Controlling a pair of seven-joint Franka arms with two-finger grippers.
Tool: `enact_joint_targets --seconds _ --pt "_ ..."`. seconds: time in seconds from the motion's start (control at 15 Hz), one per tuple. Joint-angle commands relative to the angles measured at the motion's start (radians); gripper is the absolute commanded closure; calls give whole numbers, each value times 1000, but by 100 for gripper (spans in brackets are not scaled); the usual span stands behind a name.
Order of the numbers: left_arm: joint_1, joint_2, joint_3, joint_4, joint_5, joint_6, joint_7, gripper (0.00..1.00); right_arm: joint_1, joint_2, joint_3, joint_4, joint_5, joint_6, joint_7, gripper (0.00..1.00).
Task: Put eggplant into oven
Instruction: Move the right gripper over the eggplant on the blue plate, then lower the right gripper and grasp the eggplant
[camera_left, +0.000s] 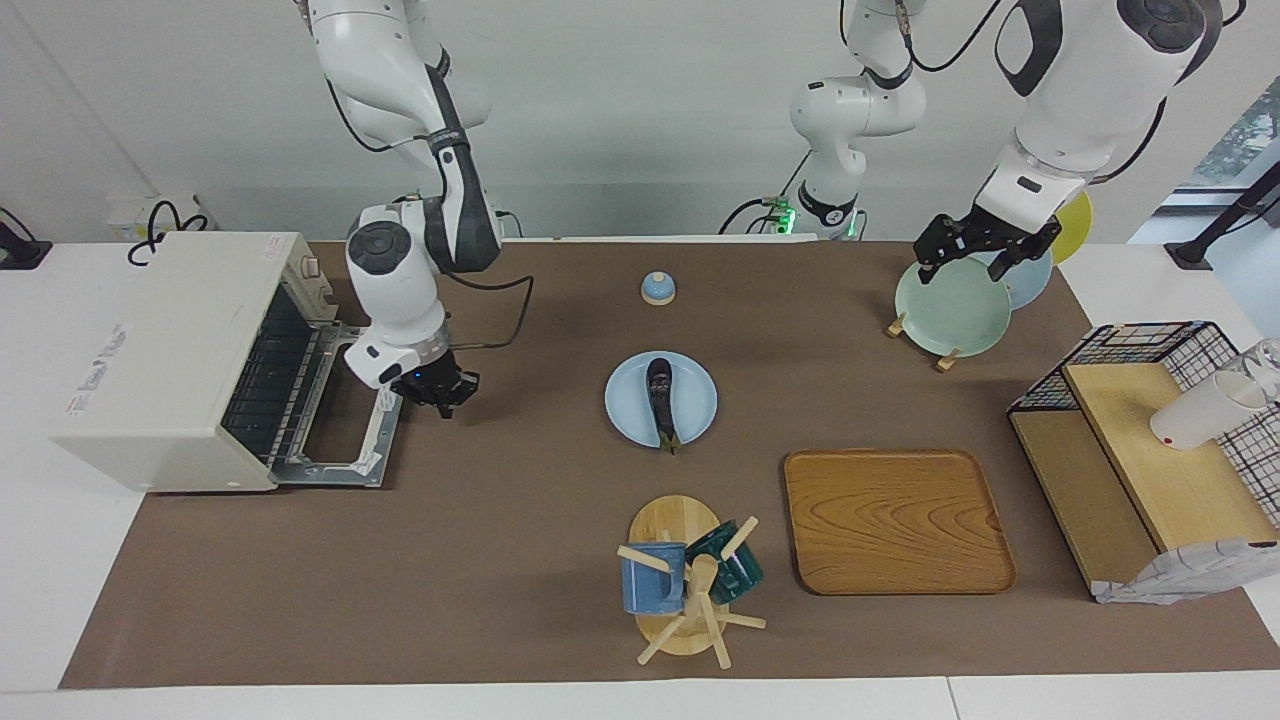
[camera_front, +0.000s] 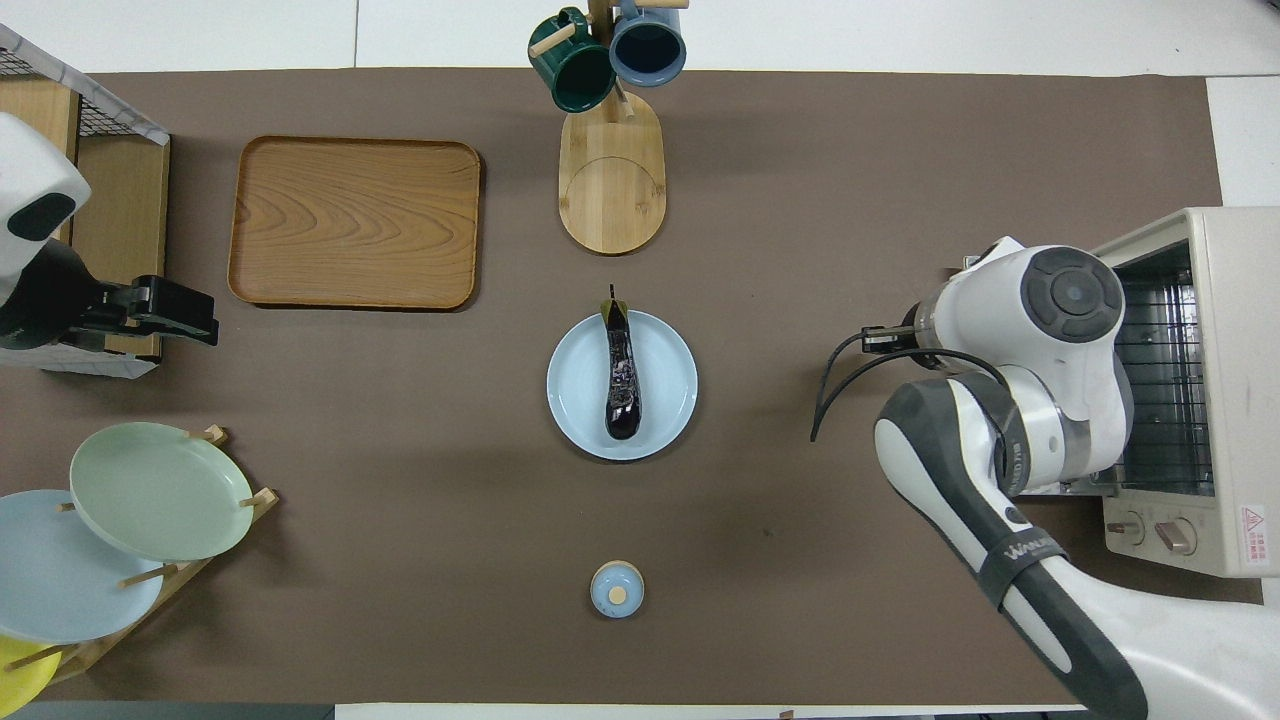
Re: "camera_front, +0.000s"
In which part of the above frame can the dark green mug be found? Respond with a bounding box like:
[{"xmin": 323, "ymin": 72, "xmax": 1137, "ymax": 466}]
[{"xmin": 528, "ymin": 8, "xmax": 618, "ymax": 114}]

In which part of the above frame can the black wire basket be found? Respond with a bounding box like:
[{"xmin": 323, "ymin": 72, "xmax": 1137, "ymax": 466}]
[{"xmin": 0, "ymin": 45, "xmax": 137, "ymax": 139}]

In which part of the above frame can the cream toaster oven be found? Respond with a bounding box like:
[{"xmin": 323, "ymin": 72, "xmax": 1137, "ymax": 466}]
[{"xmin": 960, "ymin": 207, "xmax": 1280, "ymax": 581}]

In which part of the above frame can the dark purple eggplant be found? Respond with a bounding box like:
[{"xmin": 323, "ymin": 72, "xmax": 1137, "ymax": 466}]
[{"xmin": 600, "ymin": 285, "xmax": 646, "ymax": 442}]

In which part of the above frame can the pale green plate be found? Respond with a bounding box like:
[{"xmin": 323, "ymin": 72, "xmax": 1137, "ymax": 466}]
[{"xmin": 69, "ymin": 421, "xmax": 255, "ymax": 563}]

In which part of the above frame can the racked light blue plate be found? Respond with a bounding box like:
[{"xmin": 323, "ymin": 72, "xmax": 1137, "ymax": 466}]
[{"xmin": 0, "ymin": 489, "xmax": 166, "ymax": 645}]

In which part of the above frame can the blue mug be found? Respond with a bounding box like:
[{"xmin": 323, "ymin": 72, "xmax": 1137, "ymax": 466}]
[{"xmin": 608, "ymin": 0, "xmax": 689, "ymax": 88}]

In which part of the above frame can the wooden serving tray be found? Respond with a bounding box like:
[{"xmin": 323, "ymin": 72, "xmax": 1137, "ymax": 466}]
[{"xmin": 227, "ymin": 135, "xmax": 483, "ymax": 313}]

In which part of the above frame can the wooden two-tier shelf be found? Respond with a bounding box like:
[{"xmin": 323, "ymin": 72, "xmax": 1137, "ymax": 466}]
[{"xmin": 0, "ymin": 78, "xmax": 171, "ymax": 379}]

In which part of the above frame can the wooden plate rack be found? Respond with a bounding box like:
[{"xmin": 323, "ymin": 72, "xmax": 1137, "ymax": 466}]
[{"xmin": 0, "ymin": 425, "xmax": 281, "ymax": 686}]

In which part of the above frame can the yellow plate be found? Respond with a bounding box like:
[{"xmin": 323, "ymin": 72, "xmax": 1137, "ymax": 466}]
[{"xmin": 0, "ymin": 636, "xmax": 59, "ymax": 719}]

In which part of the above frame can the wooden mug tree stand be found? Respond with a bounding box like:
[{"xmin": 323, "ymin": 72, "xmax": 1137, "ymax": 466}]
[{"xmin": 528, "ymin": 0, "xmax": 691, "ymax": 256}]

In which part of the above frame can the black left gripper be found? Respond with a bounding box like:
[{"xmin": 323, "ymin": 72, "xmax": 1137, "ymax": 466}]
[{"xmin": 0, "ymin": 240, "xmax": 221, "ymax": 351}]

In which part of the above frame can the brown table mat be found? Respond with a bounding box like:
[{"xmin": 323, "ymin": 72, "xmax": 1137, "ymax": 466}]
[{"xmin": 0, "ymin": 67, "xmax": 1276, "ymax": 707}]

